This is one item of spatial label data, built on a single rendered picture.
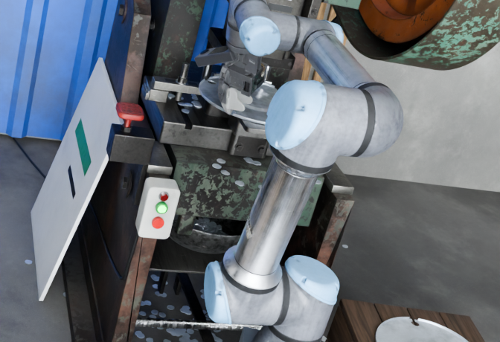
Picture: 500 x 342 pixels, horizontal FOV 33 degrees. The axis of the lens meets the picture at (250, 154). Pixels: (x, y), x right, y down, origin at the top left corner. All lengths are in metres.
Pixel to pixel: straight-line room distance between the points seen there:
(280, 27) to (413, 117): 2.24
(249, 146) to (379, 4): 0.55
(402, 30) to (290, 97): 0.87
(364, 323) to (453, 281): 1.18
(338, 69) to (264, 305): 0.46
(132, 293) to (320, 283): 0.64
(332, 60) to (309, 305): 0.47
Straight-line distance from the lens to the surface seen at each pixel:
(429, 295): 3.20
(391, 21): 2.27
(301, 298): 1.66
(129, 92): 2.43
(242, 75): 1.90
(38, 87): 3.40
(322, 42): 1.70
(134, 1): 2.44
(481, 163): 4.22
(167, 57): 2.38
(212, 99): 2.08
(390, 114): 1.43
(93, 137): 2.53
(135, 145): 1.98
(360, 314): 2.25
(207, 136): 2.13
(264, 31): 1.70
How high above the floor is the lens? 1.51
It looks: 23 degrees down
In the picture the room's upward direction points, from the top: 16 degrees clockwise
